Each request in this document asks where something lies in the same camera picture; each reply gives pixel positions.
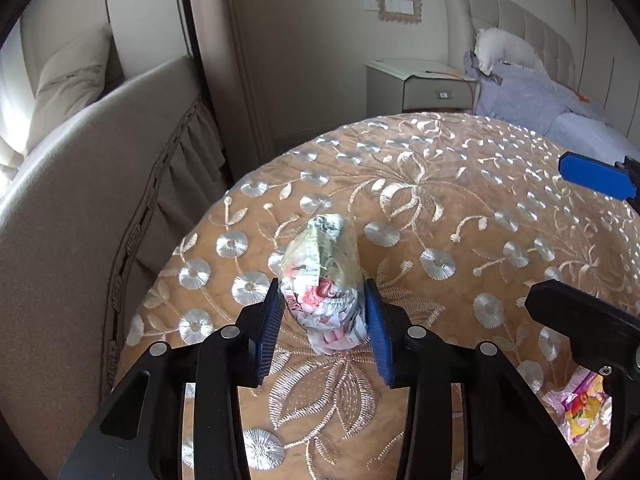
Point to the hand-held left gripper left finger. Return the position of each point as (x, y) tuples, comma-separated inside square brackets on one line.
[(270, 330)]

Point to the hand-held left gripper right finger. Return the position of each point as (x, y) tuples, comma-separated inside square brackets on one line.
[(377, 335)]

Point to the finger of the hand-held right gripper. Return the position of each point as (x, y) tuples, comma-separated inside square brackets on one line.
[(590, 172), (590, 325)]

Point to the clear plastic wrapper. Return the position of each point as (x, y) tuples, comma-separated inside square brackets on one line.
[(320, 260)]

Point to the pink yellow candy wrapper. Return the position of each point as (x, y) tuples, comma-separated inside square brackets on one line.
[(580, 405)]

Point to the lavender blanket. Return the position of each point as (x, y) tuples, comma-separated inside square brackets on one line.
[(530, 95)]

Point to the embroidered beige tablecloth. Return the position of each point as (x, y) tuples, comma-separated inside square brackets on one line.
[(425, 200)]

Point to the white pillow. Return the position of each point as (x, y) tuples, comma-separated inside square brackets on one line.
[(505, 47)]

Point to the beige padded headboard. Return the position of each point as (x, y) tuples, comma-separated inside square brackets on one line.
[(525, 25)]

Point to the beige nightstand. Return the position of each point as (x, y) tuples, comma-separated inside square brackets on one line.
[(400, 85)]

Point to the beige upholstered chair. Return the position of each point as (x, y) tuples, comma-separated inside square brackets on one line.
[(75, 210)]

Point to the beige cushion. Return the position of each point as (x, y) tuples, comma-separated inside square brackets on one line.
[(65, 85)]

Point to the framed wall switch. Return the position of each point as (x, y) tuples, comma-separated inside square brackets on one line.
[(399, 6)]

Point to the small wall socket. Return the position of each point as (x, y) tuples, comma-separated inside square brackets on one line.
[(371, 2)]

